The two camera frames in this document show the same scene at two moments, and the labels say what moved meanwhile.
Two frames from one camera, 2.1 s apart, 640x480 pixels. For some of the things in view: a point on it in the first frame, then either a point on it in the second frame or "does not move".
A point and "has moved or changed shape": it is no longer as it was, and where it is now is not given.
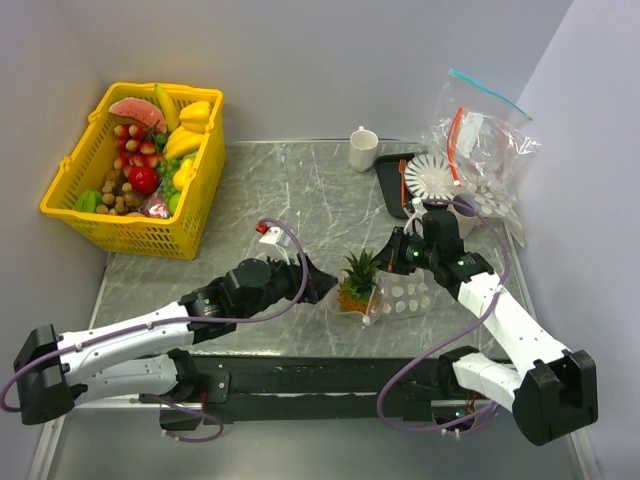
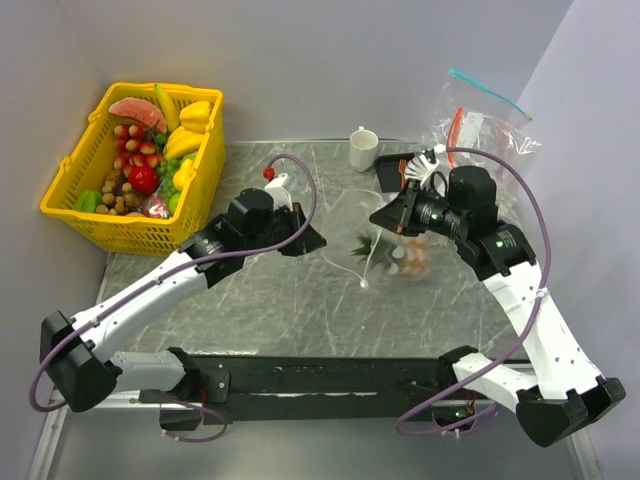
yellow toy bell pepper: x=195 y=116 does not move
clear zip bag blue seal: x=475 y=121 does not move
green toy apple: x=173 y=200 does not move
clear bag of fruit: x=399 y=294 -> x=372 y=256
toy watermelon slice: x=138 y=110 does not move
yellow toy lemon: x=185 y=174 does not move
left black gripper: x=318 y=283 -> x=310 y=240
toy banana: x=169 y=110 does not move
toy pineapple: x=355 y=290 has moved or changed shape
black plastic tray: x=387 y=167 does not move
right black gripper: x=391 y=255 -> x=398 y=215
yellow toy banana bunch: x=182 y=141 does not move
